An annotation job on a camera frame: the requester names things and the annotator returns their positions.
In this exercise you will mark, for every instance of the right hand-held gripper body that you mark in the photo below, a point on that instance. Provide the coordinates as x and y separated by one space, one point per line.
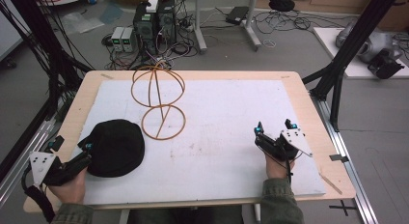
289 143

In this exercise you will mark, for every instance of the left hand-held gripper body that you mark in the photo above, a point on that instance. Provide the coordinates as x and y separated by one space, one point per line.
66 172

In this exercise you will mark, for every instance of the black hat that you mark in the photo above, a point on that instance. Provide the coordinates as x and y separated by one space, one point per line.
117 148

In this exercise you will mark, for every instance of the person's left hand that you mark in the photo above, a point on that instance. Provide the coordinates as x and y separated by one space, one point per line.
72 190

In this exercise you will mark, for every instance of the person's right hand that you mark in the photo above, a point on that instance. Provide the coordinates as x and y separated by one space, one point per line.
278 169

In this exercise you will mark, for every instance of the white foam board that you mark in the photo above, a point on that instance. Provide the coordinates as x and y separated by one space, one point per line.
218 146

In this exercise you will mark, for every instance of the black tape strip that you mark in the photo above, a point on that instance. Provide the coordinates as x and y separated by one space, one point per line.
338 158

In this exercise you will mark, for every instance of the thin wooden strip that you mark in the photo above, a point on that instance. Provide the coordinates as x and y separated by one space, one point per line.
331 184

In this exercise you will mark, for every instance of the black tape cross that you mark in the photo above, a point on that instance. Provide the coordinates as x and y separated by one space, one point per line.
343 208

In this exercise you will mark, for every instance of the white platform board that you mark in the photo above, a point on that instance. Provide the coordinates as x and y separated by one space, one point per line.
331 47

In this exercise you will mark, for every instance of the white table leg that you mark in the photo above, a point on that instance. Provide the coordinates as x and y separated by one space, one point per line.
200 24
252 24

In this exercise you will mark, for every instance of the black device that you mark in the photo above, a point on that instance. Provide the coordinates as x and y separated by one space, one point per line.
384 66

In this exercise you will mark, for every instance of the grey bench power supply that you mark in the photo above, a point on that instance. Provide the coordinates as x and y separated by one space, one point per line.
117 39
128 40

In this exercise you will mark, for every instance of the black flat box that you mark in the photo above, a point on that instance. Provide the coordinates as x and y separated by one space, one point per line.
237 15

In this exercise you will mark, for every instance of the grey robot shell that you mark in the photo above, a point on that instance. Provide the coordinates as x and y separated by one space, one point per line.
376 43

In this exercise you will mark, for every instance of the black stool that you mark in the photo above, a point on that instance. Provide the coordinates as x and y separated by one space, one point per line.
281 4

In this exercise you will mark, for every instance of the clear plastic sheet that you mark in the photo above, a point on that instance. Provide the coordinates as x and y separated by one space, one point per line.
80 22

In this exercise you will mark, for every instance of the black computer tower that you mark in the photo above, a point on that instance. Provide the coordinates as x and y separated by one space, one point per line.
166 21
145 29

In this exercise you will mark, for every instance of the white box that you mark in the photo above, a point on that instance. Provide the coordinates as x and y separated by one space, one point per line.
152 5

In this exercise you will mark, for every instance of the aluminium rail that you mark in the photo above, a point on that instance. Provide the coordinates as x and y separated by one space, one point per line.
350 172
22 159

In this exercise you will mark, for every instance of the black metal frame stand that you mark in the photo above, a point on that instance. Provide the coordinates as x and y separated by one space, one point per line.
38 40
350 47

